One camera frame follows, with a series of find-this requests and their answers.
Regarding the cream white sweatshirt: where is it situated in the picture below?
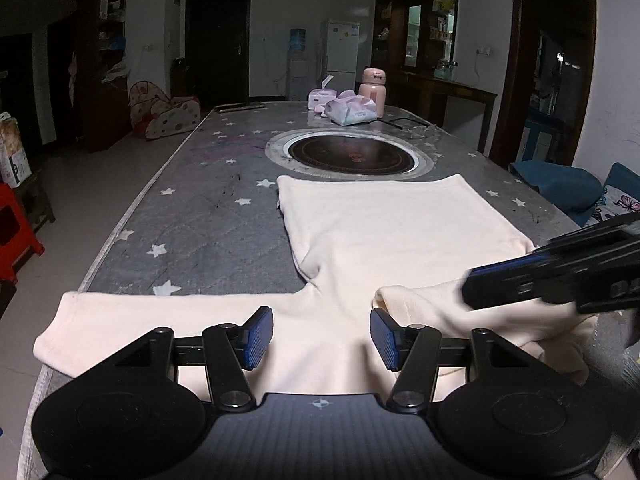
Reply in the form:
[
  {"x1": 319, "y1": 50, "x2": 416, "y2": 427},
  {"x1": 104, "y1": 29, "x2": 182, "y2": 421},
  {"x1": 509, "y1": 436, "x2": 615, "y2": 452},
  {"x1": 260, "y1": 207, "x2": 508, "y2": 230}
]
[{"x1": 34, "y1": 176, "x2": 597, "y2": 396}]

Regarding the butterfly print pillow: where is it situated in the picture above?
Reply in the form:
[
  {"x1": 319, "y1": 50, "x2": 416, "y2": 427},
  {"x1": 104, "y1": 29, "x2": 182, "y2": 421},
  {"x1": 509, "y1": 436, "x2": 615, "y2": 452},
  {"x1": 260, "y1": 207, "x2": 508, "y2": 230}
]
[{"x1": 586, "y1": 185, "x2": 640, "y2": 226}]

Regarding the blue sofa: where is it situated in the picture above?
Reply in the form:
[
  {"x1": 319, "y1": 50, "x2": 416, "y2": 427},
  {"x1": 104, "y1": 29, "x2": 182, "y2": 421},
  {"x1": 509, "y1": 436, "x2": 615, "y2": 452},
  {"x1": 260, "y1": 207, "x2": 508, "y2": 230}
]
[{"x1": 510, "y1": 160, "x2": 640, "y2": 228}]

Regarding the round black induction cooktop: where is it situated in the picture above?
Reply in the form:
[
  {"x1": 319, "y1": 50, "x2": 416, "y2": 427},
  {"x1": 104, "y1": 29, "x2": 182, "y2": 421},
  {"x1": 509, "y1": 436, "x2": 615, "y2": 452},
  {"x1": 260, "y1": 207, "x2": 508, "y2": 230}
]
[{"x1": 265, "y1": 128, "x2": 435, "y2": 181}]

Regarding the dark wooden side table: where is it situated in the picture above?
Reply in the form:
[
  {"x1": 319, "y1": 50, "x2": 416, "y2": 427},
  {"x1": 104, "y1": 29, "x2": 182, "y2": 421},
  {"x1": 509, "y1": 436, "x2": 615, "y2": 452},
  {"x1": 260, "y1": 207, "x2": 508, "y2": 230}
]
[{"x1": 398, "y1": 72, "x2": 497, "y2": 153}]

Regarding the pink tissue pack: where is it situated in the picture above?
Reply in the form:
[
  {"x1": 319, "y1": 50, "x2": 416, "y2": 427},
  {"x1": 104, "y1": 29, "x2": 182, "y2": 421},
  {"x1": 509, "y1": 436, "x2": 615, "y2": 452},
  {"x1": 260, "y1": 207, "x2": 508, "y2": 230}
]
[{"x1": 324, "y1": 91, "x2": 378, "y2": 127}]

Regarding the red white play tent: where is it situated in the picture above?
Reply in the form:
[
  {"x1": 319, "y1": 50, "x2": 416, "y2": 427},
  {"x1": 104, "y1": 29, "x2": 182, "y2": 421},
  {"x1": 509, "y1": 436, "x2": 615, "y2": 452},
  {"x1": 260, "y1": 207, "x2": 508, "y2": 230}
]
[{"x1": 129, "y1": 80, "x2": 202, "y2": 141}]

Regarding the small pink tissue box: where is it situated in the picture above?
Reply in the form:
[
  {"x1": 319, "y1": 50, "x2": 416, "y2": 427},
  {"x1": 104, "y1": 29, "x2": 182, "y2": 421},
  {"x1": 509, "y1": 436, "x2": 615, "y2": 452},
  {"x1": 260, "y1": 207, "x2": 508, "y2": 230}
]
[{"x1": 307, "y1": 74, "x2": 337, "y2": 115}]

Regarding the red plastic stool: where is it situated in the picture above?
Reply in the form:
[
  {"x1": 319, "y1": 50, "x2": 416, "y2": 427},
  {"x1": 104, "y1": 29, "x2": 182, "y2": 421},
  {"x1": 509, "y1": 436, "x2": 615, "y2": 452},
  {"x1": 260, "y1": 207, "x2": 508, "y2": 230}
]
[{"x1": 0, "y1": 183, "x2": 44, "y2": 285}]

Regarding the pink thermos bottle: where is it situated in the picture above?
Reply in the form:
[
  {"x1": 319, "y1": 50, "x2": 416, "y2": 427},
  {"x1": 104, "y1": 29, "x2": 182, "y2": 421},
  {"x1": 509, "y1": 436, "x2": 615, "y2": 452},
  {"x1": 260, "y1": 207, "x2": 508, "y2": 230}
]
[{"x1": 358, "y1": 67, "x2": 386, "y2": 118}]

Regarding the water dispenser with blue bottle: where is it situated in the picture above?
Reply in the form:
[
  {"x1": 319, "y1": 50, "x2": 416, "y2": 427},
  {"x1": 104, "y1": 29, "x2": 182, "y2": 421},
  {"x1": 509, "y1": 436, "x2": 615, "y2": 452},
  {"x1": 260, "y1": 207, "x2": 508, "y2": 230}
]
[{"x1": 285, "y1": 28, "x2": 309, "y2": 101}]

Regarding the dark wooden cabinet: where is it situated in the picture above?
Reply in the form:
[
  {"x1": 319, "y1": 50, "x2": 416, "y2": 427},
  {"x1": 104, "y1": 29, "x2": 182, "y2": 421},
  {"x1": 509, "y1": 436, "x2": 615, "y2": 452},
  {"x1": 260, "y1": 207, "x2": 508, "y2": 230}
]
[{"x1": 371, "y1": 0, "x2": 458, "y2": 110}]

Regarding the white printed sack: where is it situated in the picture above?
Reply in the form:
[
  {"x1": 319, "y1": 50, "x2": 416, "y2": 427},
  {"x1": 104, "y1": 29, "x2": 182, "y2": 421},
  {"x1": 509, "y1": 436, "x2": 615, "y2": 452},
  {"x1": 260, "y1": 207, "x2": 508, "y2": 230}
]
[{"x1": 0, "y1": 112, "x2": 32, "y2": 188}]

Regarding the white refrigerator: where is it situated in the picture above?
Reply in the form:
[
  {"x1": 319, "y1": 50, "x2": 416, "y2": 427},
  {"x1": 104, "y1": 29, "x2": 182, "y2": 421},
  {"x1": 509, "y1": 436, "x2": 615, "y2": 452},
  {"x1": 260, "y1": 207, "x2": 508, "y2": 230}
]
[{"x1": 321, "y1": 20, "x2": 360, "y2": 92}]

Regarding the black cable on table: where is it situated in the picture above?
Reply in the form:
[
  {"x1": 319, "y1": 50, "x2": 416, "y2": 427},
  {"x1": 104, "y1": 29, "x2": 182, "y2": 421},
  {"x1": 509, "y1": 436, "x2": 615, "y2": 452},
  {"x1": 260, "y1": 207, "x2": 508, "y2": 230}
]
[{"x1": 382, "y1": 116, "x2": 432, "y2": 131}]

